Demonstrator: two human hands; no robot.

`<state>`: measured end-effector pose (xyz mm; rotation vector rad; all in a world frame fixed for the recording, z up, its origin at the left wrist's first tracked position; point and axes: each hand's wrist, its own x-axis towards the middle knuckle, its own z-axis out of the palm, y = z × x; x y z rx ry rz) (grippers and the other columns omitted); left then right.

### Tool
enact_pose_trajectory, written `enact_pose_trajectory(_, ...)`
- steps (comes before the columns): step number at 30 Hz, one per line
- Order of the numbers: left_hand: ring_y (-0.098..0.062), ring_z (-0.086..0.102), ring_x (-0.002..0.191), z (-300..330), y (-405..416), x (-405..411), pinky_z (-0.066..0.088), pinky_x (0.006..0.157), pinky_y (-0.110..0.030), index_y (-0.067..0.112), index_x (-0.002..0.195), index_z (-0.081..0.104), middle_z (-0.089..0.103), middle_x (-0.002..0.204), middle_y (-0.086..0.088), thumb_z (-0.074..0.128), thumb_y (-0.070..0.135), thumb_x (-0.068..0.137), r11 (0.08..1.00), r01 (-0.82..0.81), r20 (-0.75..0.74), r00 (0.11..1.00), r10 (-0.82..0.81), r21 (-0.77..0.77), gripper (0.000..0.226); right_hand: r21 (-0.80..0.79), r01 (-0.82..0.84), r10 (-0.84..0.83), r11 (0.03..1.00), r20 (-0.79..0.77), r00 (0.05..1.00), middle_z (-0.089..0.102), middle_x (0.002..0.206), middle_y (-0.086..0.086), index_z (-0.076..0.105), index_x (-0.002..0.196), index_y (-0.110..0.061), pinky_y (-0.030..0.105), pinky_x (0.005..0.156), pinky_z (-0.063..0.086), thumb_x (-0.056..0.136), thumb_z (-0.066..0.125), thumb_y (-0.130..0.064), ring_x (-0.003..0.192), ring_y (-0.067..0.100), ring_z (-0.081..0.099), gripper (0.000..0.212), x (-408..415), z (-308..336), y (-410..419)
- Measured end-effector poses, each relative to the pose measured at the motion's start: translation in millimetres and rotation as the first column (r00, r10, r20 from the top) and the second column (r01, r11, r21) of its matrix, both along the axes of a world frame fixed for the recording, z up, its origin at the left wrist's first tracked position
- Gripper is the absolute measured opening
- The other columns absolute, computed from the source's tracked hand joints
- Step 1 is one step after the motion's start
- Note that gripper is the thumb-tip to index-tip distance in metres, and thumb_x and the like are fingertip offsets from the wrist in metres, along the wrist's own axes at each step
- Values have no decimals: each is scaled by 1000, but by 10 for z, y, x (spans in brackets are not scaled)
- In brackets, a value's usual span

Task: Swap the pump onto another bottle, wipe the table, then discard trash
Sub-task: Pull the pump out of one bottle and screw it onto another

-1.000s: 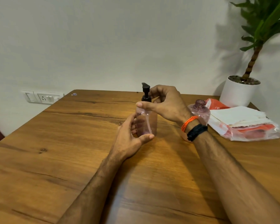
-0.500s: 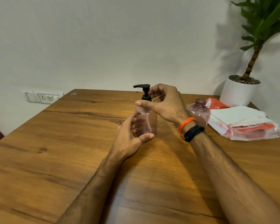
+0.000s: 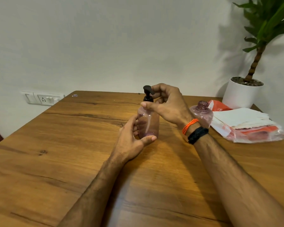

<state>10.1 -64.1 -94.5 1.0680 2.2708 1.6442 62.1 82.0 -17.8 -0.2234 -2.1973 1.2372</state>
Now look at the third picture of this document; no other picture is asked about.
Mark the white wall socket plate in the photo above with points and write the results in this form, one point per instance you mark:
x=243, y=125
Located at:
x=45, y=99

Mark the person's right hand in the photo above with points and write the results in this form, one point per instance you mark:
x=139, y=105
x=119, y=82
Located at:
x=172, y=106

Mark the green potted plant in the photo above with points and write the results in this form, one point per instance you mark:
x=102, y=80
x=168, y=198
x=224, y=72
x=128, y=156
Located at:
x=269, y=18

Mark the pink plastic bottle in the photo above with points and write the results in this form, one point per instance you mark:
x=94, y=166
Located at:
x=151, y=125

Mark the white plant pot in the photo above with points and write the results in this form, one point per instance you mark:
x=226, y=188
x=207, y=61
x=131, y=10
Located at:
x=239, y=96

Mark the pink bottle with liquid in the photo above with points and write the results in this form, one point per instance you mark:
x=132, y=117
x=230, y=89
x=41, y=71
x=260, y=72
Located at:
x=203, y=114

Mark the orange thread wristband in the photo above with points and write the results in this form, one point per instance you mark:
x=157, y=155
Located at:
x=189, y=125

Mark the orange white plastic tissue pack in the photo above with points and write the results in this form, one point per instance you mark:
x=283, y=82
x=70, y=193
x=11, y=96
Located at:
x=250, y=137

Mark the stack of white tissues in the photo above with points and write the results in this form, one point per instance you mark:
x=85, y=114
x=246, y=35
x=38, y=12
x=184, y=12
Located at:
x=241, y=116

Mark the person's left hand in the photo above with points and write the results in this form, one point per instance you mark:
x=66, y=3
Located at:
x=127, y=144

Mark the black braided wristband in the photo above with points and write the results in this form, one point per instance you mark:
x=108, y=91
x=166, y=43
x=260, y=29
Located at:
x=197, y=134

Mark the person's left forearm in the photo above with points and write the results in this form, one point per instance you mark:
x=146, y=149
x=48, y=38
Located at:
x=97, y=193

